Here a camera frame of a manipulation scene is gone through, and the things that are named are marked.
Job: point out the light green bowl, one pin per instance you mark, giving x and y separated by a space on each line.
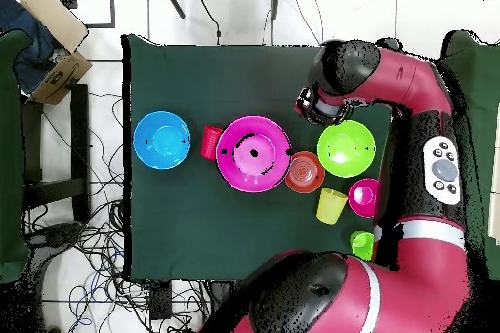
346 148

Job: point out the large pink bowl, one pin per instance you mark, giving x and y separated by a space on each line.
269 176

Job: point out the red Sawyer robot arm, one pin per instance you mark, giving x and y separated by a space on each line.
410 270

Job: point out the small orange-red bowl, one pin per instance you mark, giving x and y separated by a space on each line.
304 173

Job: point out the dark green tablecloth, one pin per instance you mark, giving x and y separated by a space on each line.
215 83

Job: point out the red cup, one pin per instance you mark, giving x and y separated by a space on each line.
210 143

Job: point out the yellow cup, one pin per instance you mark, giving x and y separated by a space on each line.
331 206

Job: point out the black tripod leg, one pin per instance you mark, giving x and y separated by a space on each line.
174 1
276 1

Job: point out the small crimson bowl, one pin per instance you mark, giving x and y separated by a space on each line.
363 198

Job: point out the blue bowl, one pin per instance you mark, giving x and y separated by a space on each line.
161 140

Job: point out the green cup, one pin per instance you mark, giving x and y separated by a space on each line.
361 245

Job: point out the green cloth covered table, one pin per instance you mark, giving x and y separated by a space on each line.
9 153
482 114

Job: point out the black power strip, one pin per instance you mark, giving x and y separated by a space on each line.
161 301

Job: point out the brown cardboard box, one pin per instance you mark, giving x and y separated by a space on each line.
58 79

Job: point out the beige box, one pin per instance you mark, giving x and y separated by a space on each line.
54 16

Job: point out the dark blue cloth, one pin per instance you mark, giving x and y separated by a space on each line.
27 51

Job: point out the black stool frame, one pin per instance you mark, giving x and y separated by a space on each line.
80 133

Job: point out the grey pedestal foot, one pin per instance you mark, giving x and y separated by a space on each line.
58 235

